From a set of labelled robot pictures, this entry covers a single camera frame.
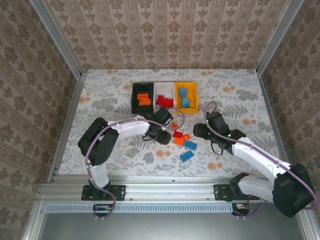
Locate white plastic bin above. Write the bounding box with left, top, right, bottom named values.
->
left=153, top=81, right=176, bottom=113

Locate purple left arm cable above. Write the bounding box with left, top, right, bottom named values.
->
left=84, top=106, right=186, bottom=221

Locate black plastic bin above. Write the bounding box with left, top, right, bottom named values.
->
left=131, top=81, right=155, bottom=115

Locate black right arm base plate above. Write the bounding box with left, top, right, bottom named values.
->
left=213, top=184, right=260, bottom=202

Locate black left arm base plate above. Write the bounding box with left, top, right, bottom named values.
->
left=81, top=184, right=126, bottom=202

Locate aluminium side rail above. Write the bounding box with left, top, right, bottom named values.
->
left=46, top=71, right=88, bottom=183
left=256, top=71, right=296, bottom=182

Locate aluminium cross rail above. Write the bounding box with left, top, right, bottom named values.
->
left=36, top=175, right=308, bottom=202

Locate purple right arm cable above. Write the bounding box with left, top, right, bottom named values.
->
left=204, top=101, right=316, bottom=221

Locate grey slotted cable duct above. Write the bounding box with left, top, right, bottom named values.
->
left=46, top=202, right=234, bottom=214

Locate grey metal sheet panel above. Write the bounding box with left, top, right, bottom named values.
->
left=37, top=212, right=307, bottom=240

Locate floral patterned table cover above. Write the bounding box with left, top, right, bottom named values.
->
left=58, top=68, right=287, bottom=179

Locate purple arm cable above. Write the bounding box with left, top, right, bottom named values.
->
left=84, top=106, right=186, bottom=221
left=204, top=101, right=316, bottom=221

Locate yellow plastic bin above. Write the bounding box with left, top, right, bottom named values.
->
left=174, top=81, right=200, bottom=115

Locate aluminium frame post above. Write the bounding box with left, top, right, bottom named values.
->
left=29, top=0, right=83, bottom=79
left=256, top=0, right=305, bottom=76

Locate thin black right gripper cable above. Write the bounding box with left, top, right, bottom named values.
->
left=211, top=141, right=225, bottom=156

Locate small connector board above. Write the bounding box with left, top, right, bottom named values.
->
left=231, top=202, right=251, bottom=216
left=92, top=203, right=114, bottom=218

